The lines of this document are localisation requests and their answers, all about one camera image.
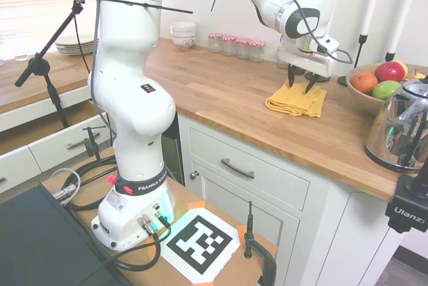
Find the white side cabinet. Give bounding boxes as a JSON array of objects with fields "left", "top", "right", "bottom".
[{"left": 0, "top": 85, "right": 116, "bottom": 197}]

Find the shiny steel kettle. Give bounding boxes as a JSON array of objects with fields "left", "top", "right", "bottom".
[{"left": 364, "top": 74, "right": 428, "bottom": 170}]

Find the black camera cable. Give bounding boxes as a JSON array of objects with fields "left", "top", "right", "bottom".
[{"left": 72, "top": 1, "right": 90, "bottom": 70}]

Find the white patterned bowl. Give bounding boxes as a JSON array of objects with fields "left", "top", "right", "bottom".
[{"left": 171, "top": 33, "right": 197, "bottom": 51}]

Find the steel side drawer handle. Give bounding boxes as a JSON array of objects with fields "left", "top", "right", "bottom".
[{"left": 66, "top": 132, "right": 102, "bottom": 151}]

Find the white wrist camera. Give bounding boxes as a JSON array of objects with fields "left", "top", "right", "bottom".
[{"left": 310, "top": 34, "right": 340, "bottom": 55}]

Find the white counter cabinet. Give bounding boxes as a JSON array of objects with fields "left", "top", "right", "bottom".
[{"left": 177, "top": 114, "right": 414, "bottom": 286}]

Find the black controller box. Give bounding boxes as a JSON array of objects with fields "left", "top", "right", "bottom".
[{"left": 0, "top": 184, "right": 132, "bottom": 286}]

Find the black white marker sheet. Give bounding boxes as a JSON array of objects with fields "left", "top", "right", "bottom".
[{"left": 160, "top": 208, "right": 241, "bottom": 283}]

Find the black bar clamp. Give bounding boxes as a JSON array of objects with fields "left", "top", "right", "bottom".
[
  {"left": 82, "top": 126, "right": 106, "bottom": 162},
  {"left": 243, "top": 200, "right": 278, "bottom": 286}
]

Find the green apple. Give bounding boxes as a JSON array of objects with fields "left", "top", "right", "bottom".
[{"left": 372, "top": 80, "right": 403, "bottom": 101}]

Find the yellow fruit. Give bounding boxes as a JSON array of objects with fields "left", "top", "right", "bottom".
[{"left": 394, "top": 59, "right": 409, "bottom": 78}]

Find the black clamp camera stand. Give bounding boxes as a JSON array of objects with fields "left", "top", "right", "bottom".
[{"left": 384, "top": 152, "right": 428, "bottom": 234}]

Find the wooden fruit bowl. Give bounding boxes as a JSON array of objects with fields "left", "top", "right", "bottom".
[{"left": 346, "top": 62, "right": 407, "bottom": 108}]

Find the orange fruit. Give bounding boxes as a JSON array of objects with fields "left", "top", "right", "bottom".
[{"left": 352, "top": 71, "right": 379, "bottom": 96}]

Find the white taper candle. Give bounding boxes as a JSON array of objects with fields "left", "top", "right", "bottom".
[
  {"left": 390, "top": 0, "right": 423, "bottom": 53},
  {"left": 362, "top": 0, "right": 385, "bottom": 36},
  {"left": 323, "top": 0, "right": 344, "bottom": 41}
]

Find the red apple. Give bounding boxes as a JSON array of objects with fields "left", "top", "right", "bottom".
[{"left": 374, "top": 61, "right": 406, "bottom": 83}]

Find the black base cable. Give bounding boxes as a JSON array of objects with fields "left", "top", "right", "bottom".
[{"left": 100, "top": 223, "right": 173, "bottom": 272}]

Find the black boom stand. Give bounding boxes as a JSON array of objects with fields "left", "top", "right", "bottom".
[{"left": 14, "top": 0, "right": 84, "bottom": 130}]

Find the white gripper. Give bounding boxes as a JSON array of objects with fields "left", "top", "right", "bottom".
[{"left": 276, "top": 35, "right": 332, "bottom": 95}]

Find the grey cable metal connector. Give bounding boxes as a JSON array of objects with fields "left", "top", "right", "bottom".
[{"left": 49, "top": 168, "right": 82, "bottom": 204}]

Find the yellow cloth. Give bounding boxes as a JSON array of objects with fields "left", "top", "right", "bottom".
[{"left": 265, "top": 80, "right": 328, "bottom": 118}]

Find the plain white bowl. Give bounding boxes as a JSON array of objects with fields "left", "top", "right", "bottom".
[{"left": 170, "top": 21, "right": 197, "bottom": 38}]

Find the thick black cable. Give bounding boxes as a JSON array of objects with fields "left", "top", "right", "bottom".
[{"left": 68, "top": 157, "right": 120, "bottom": 212}]

